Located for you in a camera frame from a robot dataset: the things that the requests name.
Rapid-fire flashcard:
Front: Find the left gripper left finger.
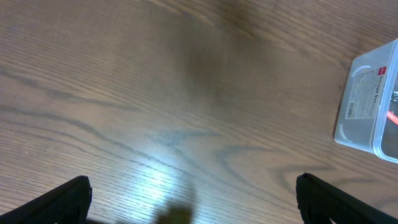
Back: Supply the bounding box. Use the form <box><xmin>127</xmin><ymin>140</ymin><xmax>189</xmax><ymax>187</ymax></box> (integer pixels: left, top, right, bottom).
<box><xmin>1</xmin><ymin>175</ymin><xmax>92</xmax><ymax>224</ymax></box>

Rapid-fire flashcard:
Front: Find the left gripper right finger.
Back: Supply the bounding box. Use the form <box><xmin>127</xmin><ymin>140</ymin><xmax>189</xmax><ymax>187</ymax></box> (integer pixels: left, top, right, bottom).
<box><xmin>295</xmin><ymin>173</ymin><xmax>397</xmax><ymax>224</ymax></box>

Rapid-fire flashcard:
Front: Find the clear plastic storage container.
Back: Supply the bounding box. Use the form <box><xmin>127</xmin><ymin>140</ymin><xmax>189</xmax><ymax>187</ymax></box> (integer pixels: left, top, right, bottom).
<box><xmin>334</xmin><ymin>40</ymin><xmax>397</xmax><ymax>164</ymax></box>

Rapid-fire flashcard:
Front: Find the small hammer with black grip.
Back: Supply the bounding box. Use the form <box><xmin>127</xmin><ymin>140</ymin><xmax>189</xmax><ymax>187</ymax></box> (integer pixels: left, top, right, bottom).
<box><xmin>387</xmin><ymin>111</ymin><xmax>398</xmax><ymax>125</ymax></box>

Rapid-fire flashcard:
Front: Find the silver ratchet wrench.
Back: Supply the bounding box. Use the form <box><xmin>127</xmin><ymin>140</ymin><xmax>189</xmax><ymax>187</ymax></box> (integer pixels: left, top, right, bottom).
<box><xmin>391</xmin><ymin>91</ymin><xmax>398</xmax><ymax>103</ymax></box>

